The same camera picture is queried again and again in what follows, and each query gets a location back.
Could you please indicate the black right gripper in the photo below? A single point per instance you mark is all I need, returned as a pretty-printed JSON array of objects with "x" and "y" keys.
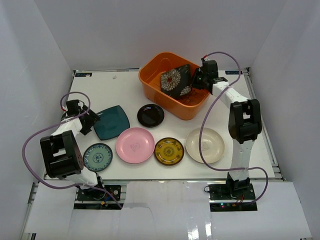
[{"x": 198, "y": 71}]

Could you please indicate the black floral square plate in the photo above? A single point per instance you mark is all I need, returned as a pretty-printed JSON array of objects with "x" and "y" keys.
[{"x": 176, "y": 82}]

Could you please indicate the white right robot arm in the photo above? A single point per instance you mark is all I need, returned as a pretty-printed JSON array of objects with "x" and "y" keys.
[{"x": 244, "y": 123}]

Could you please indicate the teal square plate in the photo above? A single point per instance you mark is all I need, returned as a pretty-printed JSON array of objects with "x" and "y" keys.
[{"x": 113, "y": 121}]

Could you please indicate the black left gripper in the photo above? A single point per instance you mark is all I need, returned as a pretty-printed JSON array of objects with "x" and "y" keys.
[{"x": 90, "y": 118}]

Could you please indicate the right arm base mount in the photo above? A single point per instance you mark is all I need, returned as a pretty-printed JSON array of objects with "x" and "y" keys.
[{"x": 222, "y": 200}]

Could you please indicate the cream round plate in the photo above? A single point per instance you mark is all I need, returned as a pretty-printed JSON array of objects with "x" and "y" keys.
[{"x": 212, "y": 145}]

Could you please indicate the blue table label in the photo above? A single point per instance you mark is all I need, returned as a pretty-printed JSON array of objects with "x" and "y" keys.
[
  {"x": 233, "y": 72},
  {"x": 82, "y": 74}
]

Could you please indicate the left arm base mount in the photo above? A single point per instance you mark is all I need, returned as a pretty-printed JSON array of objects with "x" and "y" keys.
[{"x": 90, "y": 199}]

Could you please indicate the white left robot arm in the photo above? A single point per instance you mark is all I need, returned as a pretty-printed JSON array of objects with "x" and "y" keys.
[{"x": 61, "y": 154}]

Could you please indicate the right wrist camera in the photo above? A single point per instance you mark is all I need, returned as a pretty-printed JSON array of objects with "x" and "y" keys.
[{"x": 205, "y": 60}]

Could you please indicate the orange plastic bin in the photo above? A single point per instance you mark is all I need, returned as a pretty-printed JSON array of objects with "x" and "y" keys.
[{"x": 186, "y": 107}]

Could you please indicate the black round plate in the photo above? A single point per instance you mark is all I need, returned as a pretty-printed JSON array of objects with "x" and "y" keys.
[{"x": 150, "y": 115}]

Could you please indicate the blue patterned round plate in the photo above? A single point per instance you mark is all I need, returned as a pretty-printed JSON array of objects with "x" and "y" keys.
[{"x": 97, "y": 157}]

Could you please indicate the pink round plate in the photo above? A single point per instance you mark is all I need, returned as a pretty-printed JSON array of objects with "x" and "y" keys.
[{"x": 135, "y": 145}]

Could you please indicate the yellow patterned round plate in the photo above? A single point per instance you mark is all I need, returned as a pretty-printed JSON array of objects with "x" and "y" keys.
[{"x": 169, "y": 151}]

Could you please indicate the left blue table label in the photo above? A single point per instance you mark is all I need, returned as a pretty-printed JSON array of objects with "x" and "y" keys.
[{"x": 82, "y": 74}]

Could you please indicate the right blue table label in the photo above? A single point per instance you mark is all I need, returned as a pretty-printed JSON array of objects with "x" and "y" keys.
[{"x": 233, "y": 72}]

